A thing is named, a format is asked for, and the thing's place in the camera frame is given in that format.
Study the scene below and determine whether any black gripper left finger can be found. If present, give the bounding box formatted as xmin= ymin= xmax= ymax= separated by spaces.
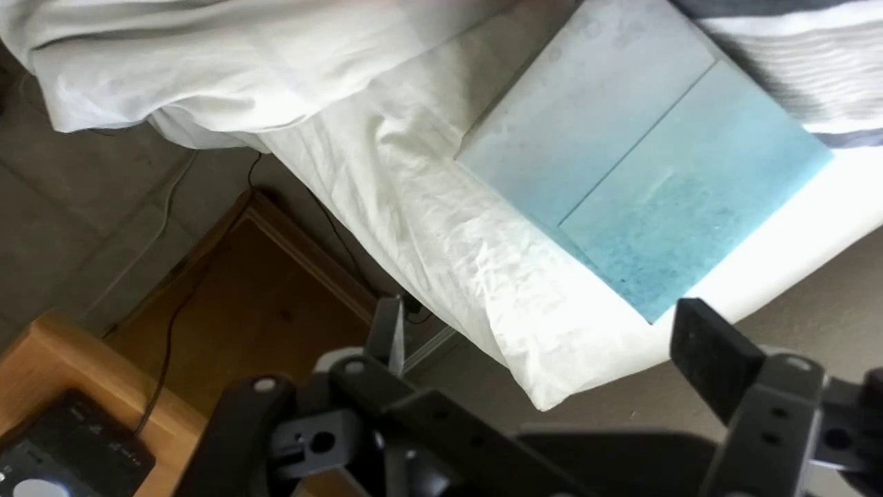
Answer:
xmin=363 ymin=292 xmax=408 ymax=376

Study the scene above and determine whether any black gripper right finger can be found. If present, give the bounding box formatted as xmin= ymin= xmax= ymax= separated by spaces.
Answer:
xmin=667 ymin=296 xmax=768 ymax=427

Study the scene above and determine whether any blue tissue box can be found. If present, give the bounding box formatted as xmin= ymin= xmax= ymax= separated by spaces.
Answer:
xmin=455 ymin=0 xmax=837 ymax=327

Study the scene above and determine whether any wooden bedside table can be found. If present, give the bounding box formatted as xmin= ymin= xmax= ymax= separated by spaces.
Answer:
xmin=0 ymin=316 xmax=209 ymax=497

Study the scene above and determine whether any large blue striped pillow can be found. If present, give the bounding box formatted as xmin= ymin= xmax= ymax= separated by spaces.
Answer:
xmin=674 ymin=0 xmax=883 ymax=150

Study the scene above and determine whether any white crumpled duvet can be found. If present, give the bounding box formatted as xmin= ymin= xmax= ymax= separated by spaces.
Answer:
xmin=0 ymin=0 xmax=519 ymax=154

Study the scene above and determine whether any black alarm clock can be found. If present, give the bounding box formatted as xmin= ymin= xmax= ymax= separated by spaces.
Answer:
xmin=0 ymin=390 xmax=159 ymax=497

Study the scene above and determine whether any black clock power cable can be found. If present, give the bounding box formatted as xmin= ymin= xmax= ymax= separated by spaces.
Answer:
xmin=134 ymin=154 xmax=267 ymax=437

